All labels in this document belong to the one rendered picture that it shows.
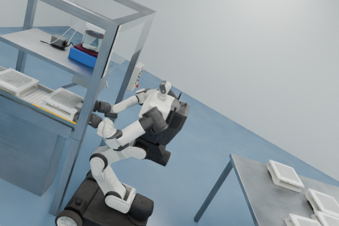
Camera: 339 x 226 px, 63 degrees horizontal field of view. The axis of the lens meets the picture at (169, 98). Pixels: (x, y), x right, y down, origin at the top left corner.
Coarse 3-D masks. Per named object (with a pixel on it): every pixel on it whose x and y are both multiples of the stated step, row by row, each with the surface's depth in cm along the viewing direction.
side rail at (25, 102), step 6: (0, 90) 193; (6, 96) 194; (12, 96) 193; (24, 102) 193; (30, 102) 194; (36, 108) 193; (48, 114) 193; (60, 120) 193; (66, 120) 193; (72, 126) 194
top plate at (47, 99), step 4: (60, 88) 211; (52, 92) 202; (56, 92) 204; (72, 92) 213; (48, 96) 195; (80, 96) 212; (44, 100) 191; (48, 100) 191; (52, 100) 193; (64, 100) 199; (52, 104) 191; (56, 104) 191; (60, 104) 192; (80, 104) 202; (60, 108) 191; (64, 108) 191; (68, 108) 192; (72, 108) 194; (72, 112) 191; (76, 112) 194
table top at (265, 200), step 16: (240, 160) 239; (240, 176) 218; (256, 176) 227; (256, 192) 208; (272, 192) 216; (288, 192) 225; (304, 192) 235; (320, 192) 246; (336, 192) 258; (256, 208) 191; (272, 208) 198; (288, 208) 206; (304, 208) 214; (256, 224) 180; (272, 224) 183
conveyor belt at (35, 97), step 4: (32, 92) 211; (36, 92) 213; (40, 92) 215; (44, 92) 218; (24, 96) 203; (28, 96) 205; (32, 96) 207; (36, 96) 209; (40, 96) 211; (44, 96) 213; (28, 100) 201; (32, 100) 202; (36, 100) 204; (40, 100) 206; (36, 104) 200; (40, 104) 202; (76, 120) 203
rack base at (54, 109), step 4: (48, 104) 195; (48, 108) 193; (52, 108) 193; (56, 108) 195; (56, 112) 193; (60, 112) 192; (64, 112) 194; (64, 116) 193; (68, 116) 192; (76, 116) 198; (72, 120) 193
